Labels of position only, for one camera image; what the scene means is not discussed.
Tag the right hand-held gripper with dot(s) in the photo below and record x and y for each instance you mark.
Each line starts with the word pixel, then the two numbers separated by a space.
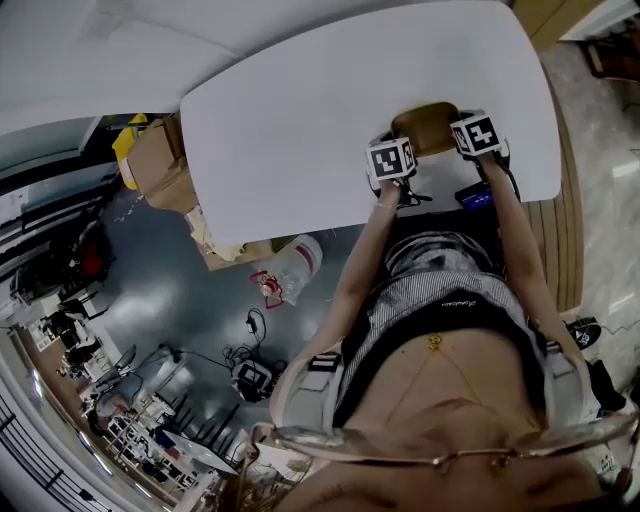
pixel 477 137

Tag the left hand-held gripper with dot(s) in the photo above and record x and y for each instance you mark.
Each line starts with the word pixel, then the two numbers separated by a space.
pixel 390 162

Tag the brown cardboard box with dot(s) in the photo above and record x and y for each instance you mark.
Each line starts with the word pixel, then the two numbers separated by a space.
pixel 425 127

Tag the person's right forearm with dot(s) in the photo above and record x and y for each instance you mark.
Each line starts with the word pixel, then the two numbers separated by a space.
pixel 525 260

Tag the person's left forearm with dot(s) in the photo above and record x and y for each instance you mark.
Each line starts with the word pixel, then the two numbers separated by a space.
pixel 360 270

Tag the grey shoulder harness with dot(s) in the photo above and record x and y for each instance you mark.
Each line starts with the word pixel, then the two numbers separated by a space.
pixel 305 395

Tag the black device blue screen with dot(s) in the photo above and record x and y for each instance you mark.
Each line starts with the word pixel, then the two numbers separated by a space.
pixel 475 197

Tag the white table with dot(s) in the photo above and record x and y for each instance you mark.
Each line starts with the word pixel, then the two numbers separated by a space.
pixel 290 140

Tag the brown wooden panel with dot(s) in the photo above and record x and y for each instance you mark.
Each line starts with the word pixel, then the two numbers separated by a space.
pixel 555 20

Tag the grey patterned skirt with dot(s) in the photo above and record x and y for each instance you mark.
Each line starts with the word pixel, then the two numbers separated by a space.
pixel 440 255

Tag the clear plastic bag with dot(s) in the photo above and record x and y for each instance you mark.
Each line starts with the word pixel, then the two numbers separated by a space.
pixel 300 265

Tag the curved wooden slat platform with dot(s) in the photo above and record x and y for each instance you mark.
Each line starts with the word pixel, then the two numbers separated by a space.
pixel 560 250

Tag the flat open cardboard box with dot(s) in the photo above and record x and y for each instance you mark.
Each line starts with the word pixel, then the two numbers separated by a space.
pixel 250 257

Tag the striped black trimmed top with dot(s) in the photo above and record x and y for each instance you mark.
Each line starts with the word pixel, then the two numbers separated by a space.
pixel 425 310

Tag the crumpled brown paper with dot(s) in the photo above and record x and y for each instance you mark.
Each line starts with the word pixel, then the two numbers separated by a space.
pixel 215 235

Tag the large cardboard box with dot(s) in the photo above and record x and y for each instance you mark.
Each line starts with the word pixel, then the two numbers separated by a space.
pixel 160 165

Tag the black power adapter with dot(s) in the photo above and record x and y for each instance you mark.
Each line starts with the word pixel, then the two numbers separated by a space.
pixel 253 324

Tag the black sneaker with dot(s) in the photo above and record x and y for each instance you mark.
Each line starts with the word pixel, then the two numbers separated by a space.
pixel 582 334

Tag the yellow bag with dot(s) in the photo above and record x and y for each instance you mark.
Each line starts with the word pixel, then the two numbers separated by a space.
pixel 127 150

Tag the person's face and chest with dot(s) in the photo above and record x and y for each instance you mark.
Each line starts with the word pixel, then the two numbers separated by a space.
pixel 450 390

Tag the black and white tracker device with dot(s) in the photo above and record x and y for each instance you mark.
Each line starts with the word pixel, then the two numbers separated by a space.
pixel 252 380

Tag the gold rimmed glasses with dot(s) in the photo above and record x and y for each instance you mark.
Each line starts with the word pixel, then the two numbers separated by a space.
pixel 310 440

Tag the red bag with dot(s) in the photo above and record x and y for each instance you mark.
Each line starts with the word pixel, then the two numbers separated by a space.
pixel 94 261

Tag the black equipment rack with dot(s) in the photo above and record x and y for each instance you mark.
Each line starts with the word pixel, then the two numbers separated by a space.
pixel 45 240

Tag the white wall box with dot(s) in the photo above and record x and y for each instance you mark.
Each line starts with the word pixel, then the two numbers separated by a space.
pixel 105 19

